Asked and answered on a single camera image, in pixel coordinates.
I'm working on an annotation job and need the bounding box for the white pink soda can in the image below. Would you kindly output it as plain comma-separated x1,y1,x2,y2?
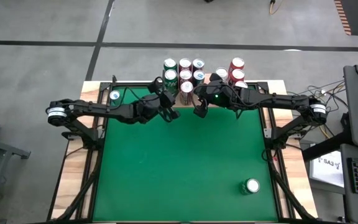
215,67,229,82

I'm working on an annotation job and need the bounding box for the wooden shelf black metal frame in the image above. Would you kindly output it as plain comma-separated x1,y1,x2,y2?
162,70,248,121

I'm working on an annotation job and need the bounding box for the white paper sign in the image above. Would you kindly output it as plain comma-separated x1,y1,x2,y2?
308,151,345,189

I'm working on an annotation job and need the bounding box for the green table mat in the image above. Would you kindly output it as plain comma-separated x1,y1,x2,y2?
92,86,279,222

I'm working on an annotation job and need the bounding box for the black sleeved cable bundle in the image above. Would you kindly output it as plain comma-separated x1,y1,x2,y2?
53,146,104,222
264,149,312,222

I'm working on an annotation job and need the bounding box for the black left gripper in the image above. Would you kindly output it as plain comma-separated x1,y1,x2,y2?
147,78,181,123

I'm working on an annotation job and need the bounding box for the tangled floor cable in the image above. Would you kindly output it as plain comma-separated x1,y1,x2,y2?
287,80,349,139

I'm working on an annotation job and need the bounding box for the black desk support bar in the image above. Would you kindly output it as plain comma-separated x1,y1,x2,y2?
301,130,354,162

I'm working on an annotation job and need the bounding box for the black metal table frame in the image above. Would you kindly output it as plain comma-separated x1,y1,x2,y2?
47,74,319,224

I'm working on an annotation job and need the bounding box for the blue slim energy drink can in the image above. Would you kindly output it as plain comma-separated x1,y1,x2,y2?
192,58,206,72
109,90,123,106

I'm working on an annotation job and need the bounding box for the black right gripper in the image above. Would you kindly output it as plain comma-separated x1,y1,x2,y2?
193,73,245,119

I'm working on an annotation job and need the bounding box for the yellow floor cable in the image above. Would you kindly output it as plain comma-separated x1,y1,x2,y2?
268,0,281,16

